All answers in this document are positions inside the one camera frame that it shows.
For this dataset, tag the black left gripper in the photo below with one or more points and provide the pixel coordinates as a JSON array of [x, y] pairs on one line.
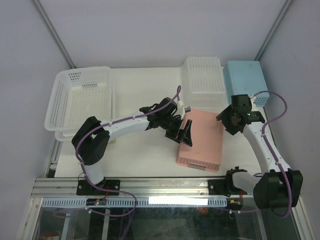
[[181, 136]]

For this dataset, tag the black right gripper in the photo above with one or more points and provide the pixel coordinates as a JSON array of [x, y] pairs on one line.
[[223, 116]]

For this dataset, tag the pink basket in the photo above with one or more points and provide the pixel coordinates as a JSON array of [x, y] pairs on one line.
[[207, 142]]

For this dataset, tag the white perforated basket top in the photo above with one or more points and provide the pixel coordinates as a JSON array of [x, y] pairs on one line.
[[202, 82]]

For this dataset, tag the light blue perforated basket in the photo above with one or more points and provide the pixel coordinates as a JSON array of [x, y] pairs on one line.
[[245, 77]]

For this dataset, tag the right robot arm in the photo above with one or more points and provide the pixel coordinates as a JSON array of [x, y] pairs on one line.
[[279, 186]]

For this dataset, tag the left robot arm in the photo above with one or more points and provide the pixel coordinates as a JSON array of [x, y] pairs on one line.
[[91, 140]]

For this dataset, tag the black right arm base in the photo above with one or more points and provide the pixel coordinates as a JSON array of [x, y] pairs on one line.
[[225, 185]]

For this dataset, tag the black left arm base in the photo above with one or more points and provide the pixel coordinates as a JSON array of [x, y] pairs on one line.
[[97, 187]]

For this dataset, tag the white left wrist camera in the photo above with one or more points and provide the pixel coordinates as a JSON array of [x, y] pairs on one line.
[[182, 108]]

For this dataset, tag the right aluminium frame post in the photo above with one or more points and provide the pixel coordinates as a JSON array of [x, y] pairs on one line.
[[272, 31]]

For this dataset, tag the aluminium frame post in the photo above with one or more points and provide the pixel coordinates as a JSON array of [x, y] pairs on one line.
[[272, 31], [53, 32]]

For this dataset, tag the aluminium mounting rail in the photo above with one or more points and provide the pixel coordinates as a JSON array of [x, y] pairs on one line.
[[139, 186]]

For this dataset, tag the grey slotted cable duct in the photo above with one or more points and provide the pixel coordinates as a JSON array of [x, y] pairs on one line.
[[129, 202]]

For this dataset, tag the left aluminium frame post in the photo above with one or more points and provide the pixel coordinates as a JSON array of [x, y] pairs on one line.
[[53, 32]]

